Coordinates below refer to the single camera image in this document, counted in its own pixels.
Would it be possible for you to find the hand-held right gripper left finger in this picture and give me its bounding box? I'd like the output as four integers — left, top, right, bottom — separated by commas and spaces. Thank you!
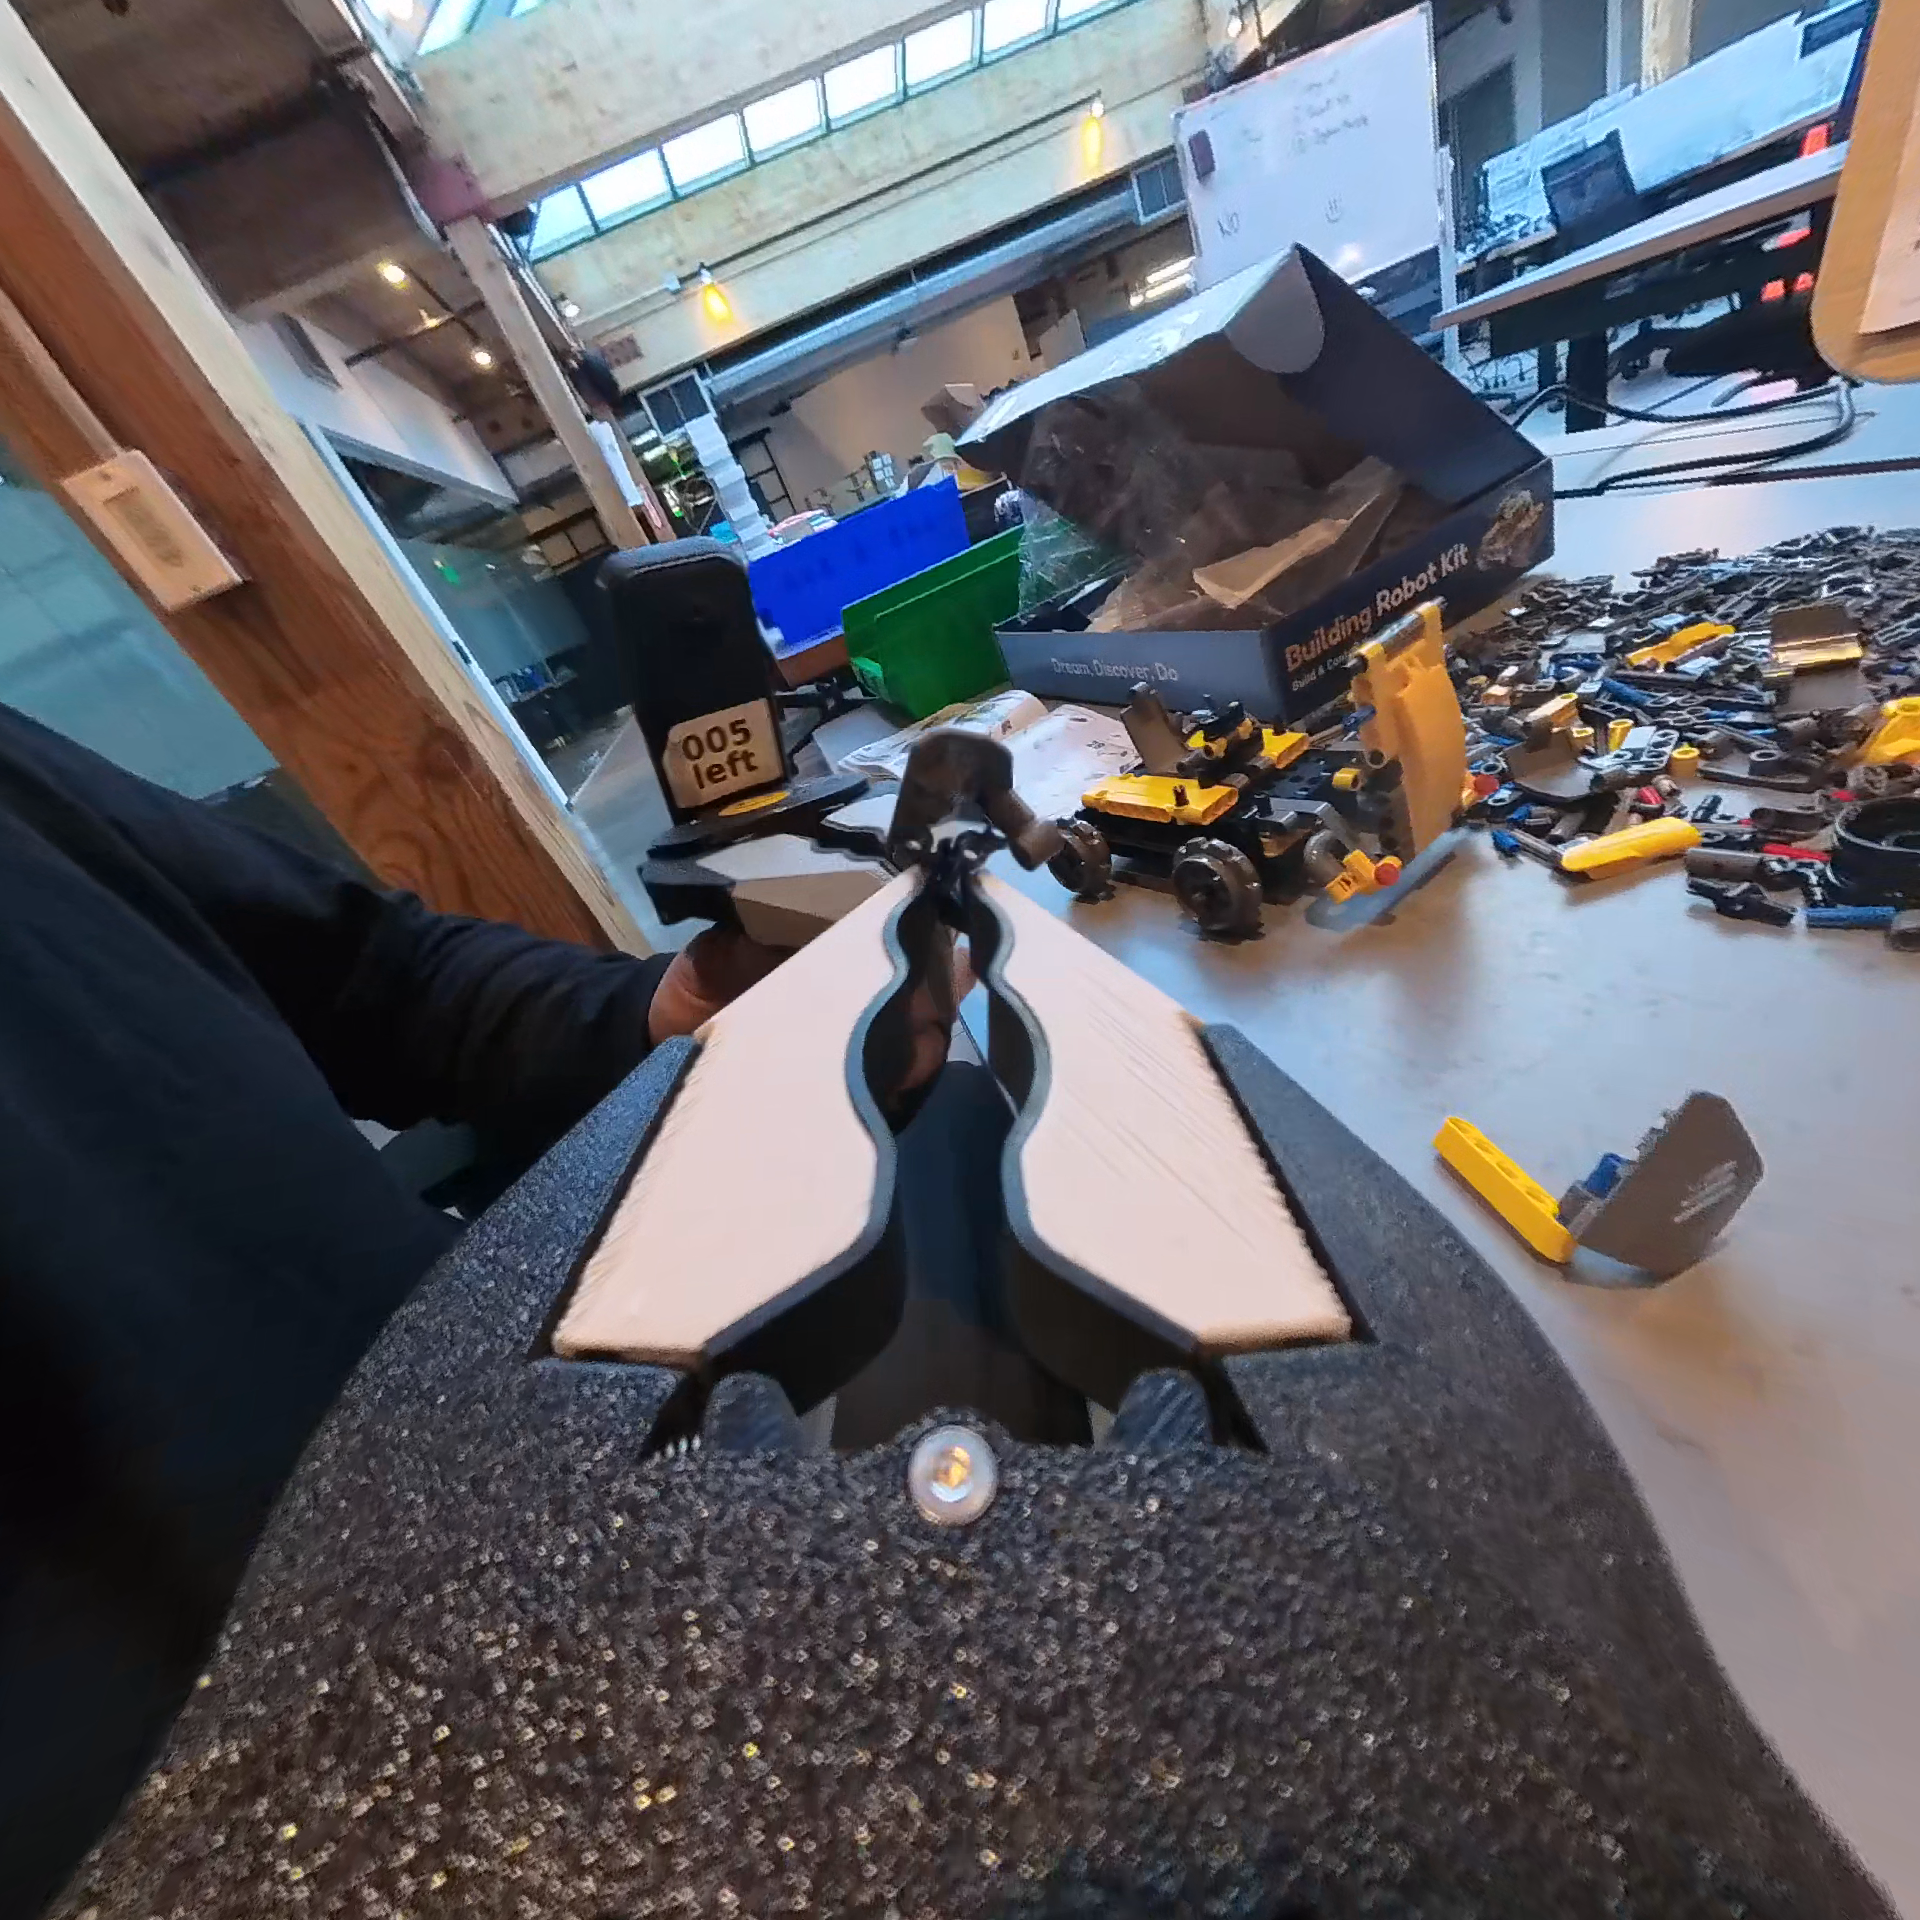
547, 868, 926, 1371

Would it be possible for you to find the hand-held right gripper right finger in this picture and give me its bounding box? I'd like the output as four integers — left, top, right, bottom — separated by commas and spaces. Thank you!
975, 874, 1351, 1371

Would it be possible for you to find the grey toy plate with blue pins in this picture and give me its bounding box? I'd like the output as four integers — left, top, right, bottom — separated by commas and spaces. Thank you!
881, 725, 1073, 1107

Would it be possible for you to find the short yellow toy beam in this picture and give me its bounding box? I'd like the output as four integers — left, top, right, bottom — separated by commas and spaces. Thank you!
1431, 1115, 1576, 1262

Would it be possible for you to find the small grey toy connector piece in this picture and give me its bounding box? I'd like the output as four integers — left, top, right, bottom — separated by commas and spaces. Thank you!
1560, 1088, 1770, 1291

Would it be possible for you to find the grey desk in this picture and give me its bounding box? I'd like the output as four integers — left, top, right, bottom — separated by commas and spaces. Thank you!
815, 432, 1920, 1893

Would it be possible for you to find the person's left hand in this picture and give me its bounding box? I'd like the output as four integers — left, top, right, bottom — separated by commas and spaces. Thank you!
647, 934, 780, 1048

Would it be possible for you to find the green box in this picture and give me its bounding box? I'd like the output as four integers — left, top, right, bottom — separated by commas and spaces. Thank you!
836, 529, 1032, 725

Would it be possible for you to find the blue plastic bin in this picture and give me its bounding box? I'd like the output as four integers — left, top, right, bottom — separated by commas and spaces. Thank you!
746, 478, 975, 649

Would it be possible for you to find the white instruction booklet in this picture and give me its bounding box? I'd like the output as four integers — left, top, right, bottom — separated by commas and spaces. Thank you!
881, 701, 1140, 823

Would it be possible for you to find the yellow toy vehicle model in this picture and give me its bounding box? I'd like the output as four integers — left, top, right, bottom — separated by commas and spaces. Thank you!
1050, 602, 1480, 941

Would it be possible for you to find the dark blue robot kit box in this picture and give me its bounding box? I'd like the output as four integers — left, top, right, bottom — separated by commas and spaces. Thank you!
952, 238, 1555, 725

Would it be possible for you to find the yellow curved toy panel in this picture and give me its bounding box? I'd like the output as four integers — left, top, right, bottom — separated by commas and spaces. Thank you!
1555, 816, 1701, 882

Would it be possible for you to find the pile of small toy parts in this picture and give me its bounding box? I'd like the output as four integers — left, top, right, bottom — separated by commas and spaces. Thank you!
1459, 520, 1920, 955

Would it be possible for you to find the black toy wheel rim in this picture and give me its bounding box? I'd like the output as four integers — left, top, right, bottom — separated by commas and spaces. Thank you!
1829, 797, 1920, 908

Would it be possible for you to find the white whiteboard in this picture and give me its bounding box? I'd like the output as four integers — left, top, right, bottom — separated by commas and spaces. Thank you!
1172, 11, 1446, 294

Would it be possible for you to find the grey workbench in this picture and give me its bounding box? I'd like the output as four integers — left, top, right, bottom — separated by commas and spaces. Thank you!
1431, 142, 1862, 436

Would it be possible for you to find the tan cardboard box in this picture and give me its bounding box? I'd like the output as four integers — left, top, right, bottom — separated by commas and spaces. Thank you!
1808, 0, 1920, 382

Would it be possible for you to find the wooden post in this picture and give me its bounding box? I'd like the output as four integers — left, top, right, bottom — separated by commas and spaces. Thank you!
0, 17, 647, 955

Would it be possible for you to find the grey air duct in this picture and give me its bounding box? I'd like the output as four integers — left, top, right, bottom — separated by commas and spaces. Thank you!
696, 172, 1189, 418

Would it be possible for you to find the white wall plate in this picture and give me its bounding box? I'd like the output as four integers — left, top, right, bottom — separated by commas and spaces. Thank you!
60, 447, 241, 616

